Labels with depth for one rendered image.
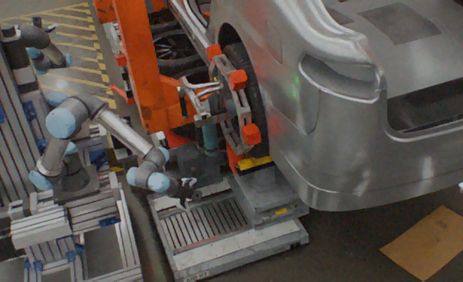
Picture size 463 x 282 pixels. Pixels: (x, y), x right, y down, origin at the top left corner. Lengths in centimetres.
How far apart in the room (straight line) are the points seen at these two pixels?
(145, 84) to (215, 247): 106
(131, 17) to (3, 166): 106
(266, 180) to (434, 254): 105
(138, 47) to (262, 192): 115
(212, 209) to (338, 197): 137
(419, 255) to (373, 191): 105
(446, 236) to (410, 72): 101
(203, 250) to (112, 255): 53
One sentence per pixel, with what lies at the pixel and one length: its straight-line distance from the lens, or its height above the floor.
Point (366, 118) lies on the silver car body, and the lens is 222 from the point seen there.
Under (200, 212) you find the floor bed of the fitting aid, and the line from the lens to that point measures 372.
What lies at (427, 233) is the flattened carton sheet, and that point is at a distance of 364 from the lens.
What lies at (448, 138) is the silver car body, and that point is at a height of 115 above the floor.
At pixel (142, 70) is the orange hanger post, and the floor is 98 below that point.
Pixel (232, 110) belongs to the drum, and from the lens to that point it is 314.
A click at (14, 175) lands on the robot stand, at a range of 306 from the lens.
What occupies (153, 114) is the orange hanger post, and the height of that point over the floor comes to 67.
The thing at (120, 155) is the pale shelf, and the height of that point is 45.
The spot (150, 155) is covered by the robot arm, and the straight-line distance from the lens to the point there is 245.
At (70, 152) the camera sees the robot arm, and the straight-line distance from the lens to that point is 278.
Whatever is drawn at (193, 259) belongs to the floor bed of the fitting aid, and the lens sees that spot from 341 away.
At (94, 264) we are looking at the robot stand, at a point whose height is 21.
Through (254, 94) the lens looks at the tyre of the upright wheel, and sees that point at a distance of 291.
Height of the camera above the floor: 256
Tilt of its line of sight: 36 degrees down
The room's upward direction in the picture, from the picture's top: 7 degrees counter-clockwise
